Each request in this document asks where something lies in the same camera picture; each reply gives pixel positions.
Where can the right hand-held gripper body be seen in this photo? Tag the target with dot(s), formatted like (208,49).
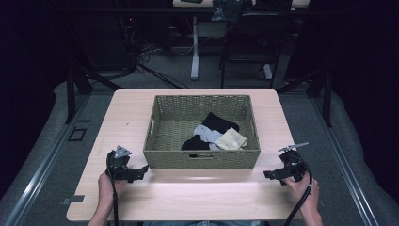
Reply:
(293,164)

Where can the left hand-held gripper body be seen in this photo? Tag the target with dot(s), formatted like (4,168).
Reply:
(117,163)

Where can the beige sock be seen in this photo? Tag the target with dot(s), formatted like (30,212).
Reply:
(231,139)

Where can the green woven basket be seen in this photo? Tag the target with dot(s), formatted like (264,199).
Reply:
(175,125)

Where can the black sock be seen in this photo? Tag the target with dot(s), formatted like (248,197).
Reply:
(219,122)

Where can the grey sock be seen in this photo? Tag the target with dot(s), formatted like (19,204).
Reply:
(208,134)

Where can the person's right hand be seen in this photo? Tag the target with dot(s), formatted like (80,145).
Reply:
(306,194)

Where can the person's left hand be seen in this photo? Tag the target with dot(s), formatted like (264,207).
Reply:
(108,188)

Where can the black metal stand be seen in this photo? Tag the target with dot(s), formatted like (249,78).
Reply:
(70,94)
(327,97)

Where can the white desk leg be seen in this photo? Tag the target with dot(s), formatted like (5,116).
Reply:
(267,71)
(195,50)

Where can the black chair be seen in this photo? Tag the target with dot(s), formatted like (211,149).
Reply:
(251,37)

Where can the black bag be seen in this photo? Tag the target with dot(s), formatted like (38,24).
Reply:
(227,11)

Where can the light desk top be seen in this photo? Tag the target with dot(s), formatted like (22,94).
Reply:
(185,3)

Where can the aluminium floor rail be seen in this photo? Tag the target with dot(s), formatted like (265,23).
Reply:
(40,169)
(348,175)

